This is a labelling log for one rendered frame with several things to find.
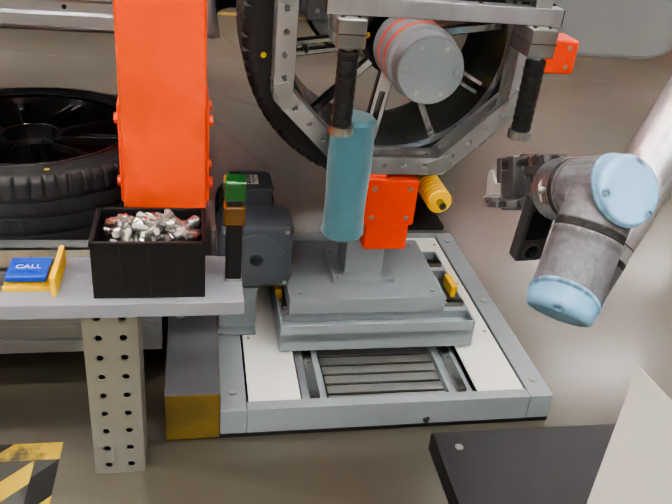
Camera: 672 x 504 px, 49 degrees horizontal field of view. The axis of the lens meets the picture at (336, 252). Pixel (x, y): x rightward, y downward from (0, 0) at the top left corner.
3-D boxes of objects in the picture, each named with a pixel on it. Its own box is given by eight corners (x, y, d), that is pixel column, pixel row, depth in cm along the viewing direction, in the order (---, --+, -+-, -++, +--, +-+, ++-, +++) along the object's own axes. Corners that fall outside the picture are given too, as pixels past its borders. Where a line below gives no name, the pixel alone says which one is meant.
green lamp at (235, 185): (245, 193, 135) (245, 173, 133) (246, 202, 131) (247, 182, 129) (223, 193, 134) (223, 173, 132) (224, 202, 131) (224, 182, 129)
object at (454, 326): (431, 275, 221) (436, 247, 216) (469, 348, 190) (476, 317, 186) (265, 278, 211) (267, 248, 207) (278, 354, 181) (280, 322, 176)
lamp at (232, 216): (244, 217, 137) (245, 198, 135) (245, 227, 134) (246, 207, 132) (222, 217, 136) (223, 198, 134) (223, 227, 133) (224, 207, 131)
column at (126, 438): (147, 437, 164) (139, 278, 143) (145, 470, 155) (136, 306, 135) (100, 439, 162) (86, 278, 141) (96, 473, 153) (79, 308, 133)
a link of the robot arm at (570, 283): (592, 334, 98) (625, 248, 98) (593, 329, 87) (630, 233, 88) (525, 308, 101) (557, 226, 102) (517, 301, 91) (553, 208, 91)
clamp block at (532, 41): (533, 46, 136) (539, 17, 133) (553, 59, 128) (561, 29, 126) (507, 45, 135) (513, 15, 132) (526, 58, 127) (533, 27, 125)
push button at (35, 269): (53, 266, 137) (52, 256, 136) (47, 286, 131) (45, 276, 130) (13, 267, 136) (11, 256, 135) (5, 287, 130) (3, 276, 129)
